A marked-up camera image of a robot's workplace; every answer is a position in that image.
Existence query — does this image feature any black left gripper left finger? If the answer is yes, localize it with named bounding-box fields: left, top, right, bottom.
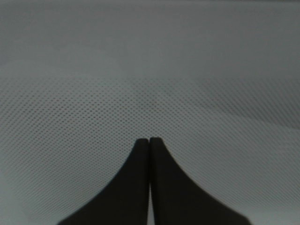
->
left=59, top=139, right=150, bottom=225

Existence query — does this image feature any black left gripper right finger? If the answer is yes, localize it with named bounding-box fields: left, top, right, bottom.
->
left=150, top=137, right=250, bottom=225

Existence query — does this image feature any white microwave door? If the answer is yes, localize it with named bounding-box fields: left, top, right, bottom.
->
left=0, top=0, right=300, bottom=225

